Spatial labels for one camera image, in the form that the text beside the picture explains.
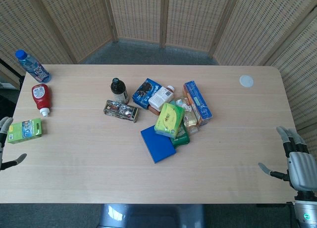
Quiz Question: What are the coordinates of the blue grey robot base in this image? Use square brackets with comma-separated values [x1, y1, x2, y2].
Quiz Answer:
[98, 203, 206, 228]

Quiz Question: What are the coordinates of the blue cookie box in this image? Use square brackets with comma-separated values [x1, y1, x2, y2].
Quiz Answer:
[131, 78, 163, 108]

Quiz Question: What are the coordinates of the dark green packet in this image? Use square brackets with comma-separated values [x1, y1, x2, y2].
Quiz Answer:
[170, 121, 190, 148]

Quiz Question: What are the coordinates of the clear blue-capped water bottle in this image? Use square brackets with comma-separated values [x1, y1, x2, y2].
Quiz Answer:
[15, 49, 52, 84]

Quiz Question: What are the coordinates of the red ketchup bottle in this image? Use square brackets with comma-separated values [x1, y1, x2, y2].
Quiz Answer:
[31, 83, 52, 117]

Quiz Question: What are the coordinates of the woven bamboo folding screen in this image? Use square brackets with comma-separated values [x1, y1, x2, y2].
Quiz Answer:
[0, 0, 317, 162]

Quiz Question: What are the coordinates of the dark glass bottle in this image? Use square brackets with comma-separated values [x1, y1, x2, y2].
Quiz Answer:
[110, 77, 130, 105]

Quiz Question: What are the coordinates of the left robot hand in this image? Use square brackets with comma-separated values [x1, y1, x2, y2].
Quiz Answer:
[0, 116, 27, 172]

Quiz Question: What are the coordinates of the long blue orange box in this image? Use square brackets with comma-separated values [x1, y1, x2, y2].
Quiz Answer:
[182, 80, 213, 127]

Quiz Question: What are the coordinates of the clear amber liquid bottle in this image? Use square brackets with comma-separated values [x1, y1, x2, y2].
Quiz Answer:
[173, 96, 200, 136]

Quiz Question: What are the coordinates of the green juice carton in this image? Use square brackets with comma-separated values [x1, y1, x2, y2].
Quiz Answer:
[6, 118, 42, 144]

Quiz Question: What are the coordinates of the white round lid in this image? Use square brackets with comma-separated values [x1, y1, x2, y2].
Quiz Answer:
[239, 75, 255, 88]

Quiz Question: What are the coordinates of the yellow green tea box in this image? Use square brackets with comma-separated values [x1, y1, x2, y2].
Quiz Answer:
[154, 102, 185, 139]

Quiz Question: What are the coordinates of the white brown-capped bottle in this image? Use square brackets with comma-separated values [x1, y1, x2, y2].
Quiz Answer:
[148, 85, 175, 110]

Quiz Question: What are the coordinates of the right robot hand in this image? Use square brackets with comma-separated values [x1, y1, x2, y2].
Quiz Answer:
[258, 126, 317, 192]

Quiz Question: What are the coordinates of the flat plain blue box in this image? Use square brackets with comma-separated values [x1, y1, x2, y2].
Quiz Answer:
[140, 125, 177, 164]

